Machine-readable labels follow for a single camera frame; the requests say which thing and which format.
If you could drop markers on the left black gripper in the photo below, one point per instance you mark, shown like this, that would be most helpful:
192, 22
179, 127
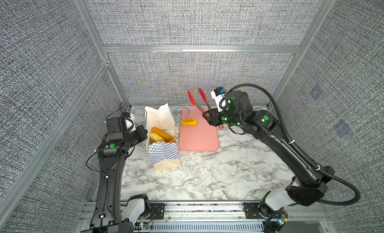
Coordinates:
142, 132

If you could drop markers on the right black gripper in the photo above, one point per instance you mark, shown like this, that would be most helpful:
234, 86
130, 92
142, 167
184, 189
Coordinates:
214, 118

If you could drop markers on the ridged yellow bread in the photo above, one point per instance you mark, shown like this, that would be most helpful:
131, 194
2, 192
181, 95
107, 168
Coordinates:
156, 138

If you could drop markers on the orange oval bread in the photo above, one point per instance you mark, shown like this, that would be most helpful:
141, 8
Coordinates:
189, 122

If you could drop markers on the long brown baguette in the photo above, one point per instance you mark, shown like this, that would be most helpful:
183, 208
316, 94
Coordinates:
168, 138

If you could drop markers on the blue checkered paper bag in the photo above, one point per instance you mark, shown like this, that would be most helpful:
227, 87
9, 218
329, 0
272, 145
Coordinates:
163, 155

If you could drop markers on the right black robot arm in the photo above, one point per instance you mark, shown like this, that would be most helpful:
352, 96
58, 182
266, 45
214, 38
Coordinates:
308, 184

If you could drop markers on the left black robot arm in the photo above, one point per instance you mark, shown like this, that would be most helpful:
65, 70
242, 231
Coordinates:
117, 145

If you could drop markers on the pink plastic tray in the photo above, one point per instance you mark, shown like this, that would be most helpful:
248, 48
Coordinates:
199, 137

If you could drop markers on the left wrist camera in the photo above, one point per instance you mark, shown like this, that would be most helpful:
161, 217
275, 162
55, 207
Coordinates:
129, 121

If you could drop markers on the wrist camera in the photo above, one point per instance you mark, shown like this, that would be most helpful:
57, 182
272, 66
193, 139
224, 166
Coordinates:
129, 121
218, 95

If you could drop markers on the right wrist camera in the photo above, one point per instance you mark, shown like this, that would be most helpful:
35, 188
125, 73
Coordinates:
218, 95

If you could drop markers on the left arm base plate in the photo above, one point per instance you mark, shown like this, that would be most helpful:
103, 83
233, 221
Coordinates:
157, 212

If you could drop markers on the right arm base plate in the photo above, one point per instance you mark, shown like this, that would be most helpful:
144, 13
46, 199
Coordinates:
255, 209

